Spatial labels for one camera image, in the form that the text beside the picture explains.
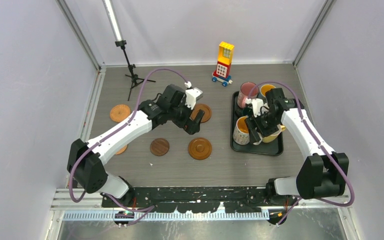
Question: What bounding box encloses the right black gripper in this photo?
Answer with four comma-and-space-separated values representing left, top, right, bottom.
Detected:
244, 109, 280, 144

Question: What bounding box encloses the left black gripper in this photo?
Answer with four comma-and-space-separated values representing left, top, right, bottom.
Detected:
168, 98, 204, 135

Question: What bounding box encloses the white patterned mug orange inside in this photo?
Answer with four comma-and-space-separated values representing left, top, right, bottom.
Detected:
232, 116, 262, 146

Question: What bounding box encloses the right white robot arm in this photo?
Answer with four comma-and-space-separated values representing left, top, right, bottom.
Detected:
243, 88, 350, 205

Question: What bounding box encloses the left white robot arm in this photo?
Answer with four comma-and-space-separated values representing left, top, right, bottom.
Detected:
67, 84, 205, 207

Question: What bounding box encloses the wooden ringed coaster back right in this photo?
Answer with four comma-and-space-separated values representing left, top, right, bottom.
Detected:
190, 103, 212, 123

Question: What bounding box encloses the wooden ringed coaster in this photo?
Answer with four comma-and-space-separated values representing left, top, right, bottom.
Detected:
190, 103, 212, 123
188, 137, 213, 161

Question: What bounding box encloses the wooden ringed coaster front right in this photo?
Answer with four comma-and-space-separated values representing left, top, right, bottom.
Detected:
188, 137, 213, 161

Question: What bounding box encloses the dark walnut coaster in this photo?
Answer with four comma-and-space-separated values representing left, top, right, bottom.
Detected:
149, 138, 170, 157

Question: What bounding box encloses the cork coaster front left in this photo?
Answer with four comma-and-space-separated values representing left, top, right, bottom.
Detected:
115, 145, 128, 155

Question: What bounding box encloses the cork coaster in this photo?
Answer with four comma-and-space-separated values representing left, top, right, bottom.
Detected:
109, 104, 131, 123
115, 145, 128, 155

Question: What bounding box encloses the cork coaster back left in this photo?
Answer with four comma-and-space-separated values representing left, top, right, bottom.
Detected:
109, 104, 131, 123

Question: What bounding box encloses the dark green mug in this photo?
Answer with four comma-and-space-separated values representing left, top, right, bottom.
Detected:
235, 107, 254, 117

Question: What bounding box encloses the black serving tray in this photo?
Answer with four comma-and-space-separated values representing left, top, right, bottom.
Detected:
230, 91, 284, 156

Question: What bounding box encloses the pink mug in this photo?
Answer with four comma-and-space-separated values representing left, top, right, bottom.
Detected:
236, 81, 259, 109

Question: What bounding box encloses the blue mug yellow inside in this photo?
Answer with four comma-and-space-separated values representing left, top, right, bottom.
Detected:
257, 84, 276, 100

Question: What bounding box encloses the toy brick tower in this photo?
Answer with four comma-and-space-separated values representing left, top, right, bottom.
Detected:
211, 41, 235, 87

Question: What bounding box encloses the black tripod with light pole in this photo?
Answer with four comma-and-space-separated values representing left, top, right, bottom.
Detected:
102, 0, 156, 101

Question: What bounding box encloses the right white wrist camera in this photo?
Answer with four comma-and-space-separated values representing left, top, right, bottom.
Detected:
250, 98, 269, 118

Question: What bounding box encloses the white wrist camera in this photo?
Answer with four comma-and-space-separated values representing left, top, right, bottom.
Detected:
250, 98, 269, 118
184, 81, 203, 110

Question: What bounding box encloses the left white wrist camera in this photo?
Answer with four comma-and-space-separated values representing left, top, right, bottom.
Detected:
184, 81, 203, 110

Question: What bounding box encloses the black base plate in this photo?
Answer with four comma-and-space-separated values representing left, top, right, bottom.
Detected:
101, 186, 297, 214

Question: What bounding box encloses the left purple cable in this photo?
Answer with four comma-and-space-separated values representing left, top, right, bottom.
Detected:
67, 68, 192, 227

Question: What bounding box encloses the purple cable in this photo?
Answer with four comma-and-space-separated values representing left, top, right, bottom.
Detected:
67, 68, 192, 227
246, 81, 356, 227

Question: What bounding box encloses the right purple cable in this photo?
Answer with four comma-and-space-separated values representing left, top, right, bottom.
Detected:
246, 81, 356, 227

